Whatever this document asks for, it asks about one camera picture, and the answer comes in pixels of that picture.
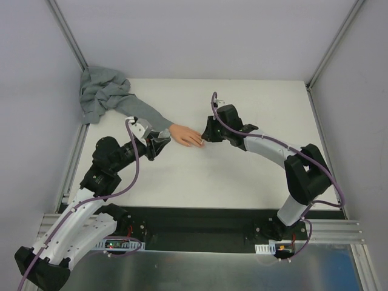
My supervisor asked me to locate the clear nail polish bottle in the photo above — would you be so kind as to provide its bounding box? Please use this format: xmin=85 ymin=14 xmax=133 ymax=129
xmin=158 ymin=129 xmax=171 ymax=139

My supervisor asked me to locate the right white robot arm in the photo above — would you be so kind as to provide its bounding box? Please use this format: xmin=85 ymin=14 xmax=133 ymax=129
xmin=202 ymin=103 xmax=332 ymax=241

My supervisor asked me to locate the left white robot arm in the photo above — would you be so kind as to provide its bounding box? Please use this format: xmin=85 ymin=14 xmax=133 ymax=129
xmin=15 ymin=130 xmax=171 ymax=290

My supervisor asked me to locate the mannequin hand with nails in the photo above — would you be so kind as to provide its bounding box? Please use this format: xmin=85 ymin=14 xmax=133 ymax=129
xmin=169 ymin=124 xmax=202 ymax=148

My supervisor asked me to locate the grey shirt with sleeve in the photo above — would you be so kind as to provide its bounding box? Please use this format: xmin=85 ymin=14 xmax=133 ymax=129
xmin=79 ymin=67 xmax=173 ymax=132

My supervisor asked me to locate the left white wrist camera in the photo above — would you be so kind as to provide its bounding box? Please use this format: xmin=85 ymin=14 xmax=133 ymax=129
xmin=125 ymin=116 xmax=152 ymax=146

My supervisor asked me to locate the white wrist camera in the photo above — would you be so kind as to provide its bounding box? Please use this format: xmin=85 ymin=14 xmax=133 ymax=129
xmin=212 ymin=98 xmax=225 ymax=108
xmin=125 ymin=116 xmax=152 ymax=146

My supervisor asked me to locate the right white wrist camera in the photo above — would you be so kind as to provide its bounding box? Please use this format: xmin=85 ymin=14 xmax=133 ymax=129
xmin=212 ymin=98 xmax=225 ymax=108

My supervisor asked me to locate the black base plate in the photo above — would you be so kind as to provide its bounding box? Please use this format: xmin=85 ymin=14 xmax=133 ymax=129
xmin=90 ymin=205 xmax=346 ymax=252

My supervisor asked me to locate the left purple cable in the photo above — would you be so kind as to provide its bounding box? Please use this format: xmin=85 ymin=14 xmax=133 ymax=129
xmin=16 ymin=118 xmax=143 ymax=291

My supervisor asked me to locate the purple cable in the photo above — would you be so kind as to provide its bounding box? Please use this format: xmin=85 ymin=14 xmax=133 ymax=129
xmin=16 ymin=118 xmax=143 ymax=291
xmin=210 ymin=91 xmax=347 ymax=210

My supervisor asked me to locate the left white cable duct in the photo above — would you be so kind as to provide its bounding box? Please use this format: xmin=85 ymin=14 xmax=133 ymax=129
xmin=93 ymin=239 xmax=146 ymax=251

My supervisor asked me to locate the white cable duct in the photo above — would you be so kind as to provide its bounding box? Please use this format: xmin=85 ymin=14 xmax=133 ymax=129
xmin=255 ymin=243 xmax=276 ymax=255
xmin=93 ymin=239 xmax=146 ymax=251

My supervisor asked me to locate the right white cable duct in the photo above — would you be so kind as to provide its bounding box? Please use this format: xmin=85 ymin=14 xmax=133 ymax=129
xmin=255 ymin=243 xmax=276 ymax=255

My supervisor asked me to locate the right aluminium frame post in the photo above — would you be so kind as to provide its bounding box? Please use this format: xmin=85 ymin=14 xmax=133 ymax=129
xmin=306 ymin=0 xmax=367 ymax=90

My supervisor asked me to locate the aluminium frame post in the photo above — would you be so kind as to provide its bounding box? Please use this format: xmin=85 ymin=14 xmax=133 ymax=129
xmin=306 ymin=0 xmax=367 ymax=90
xmin=45 ymin=0 xmax=88 ymax=71

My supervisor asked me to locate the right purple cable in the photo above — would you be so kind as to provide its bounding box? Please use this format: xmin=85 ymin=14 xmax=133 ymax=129
xmin=210 ymin=91 xmax=347 ymax=210

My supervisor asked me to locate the left aluminium frame post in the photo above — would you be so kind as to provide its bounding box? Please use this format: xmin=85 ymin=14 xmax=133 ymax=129
xmin=45 ymin=0 xmax=88 ymax=71

